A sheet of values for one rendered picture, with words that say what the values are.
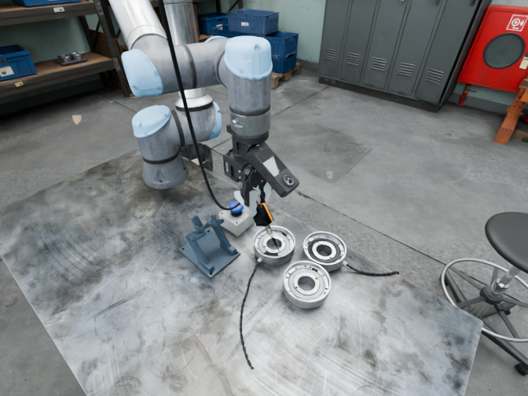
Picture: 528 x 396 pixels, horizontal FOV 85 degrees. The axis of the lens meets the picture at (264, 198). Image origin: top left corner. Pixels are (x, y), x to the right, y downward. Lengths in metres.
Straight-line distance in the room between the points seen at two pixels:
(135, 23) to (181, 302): 0.56
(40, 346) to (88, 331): 1.09
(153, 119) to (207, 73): 0.38
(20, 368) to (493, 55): 4.35
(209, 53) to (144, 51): 0.11
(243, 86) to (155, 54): 0.16
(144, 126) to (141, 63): 0.38
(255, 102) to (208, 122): 0.46
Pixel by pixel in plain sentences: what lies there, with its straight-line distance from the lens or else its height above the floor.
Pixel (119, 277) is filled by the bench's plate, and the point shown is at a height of 0.80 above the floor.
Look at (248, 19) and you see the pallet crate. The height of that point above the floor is 0.74.
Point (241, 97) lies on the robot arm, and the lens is 0.51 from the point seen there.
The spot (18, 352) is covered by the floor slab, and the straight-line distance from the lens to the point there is 1.87.
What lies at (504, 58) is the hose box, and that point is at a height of 0.59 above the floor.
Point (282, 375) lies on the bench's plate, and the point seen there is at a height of 0.80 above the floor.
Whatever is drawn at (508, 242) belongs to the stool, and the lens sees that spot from 1.34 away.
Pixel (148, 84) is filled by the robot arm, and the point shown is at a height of 1.22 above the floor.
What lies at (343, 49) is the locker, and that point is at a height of 0.48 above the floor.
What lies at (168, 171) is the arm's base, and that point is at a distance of 0.98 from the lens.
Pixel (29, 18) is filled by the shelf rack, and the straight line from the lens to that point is 3.79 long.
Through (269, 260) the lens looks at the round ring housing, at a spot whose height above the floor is 0.83.
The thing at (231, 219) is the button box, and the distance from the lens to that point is 0.78.
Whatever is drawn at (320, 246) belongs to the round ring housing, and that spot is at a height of 0.82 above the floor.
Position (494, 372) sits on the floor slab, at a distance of 1.78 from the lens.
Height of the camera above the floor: 1.39
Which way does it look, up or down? 40 degrees down
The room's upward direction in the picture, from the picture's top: straight up
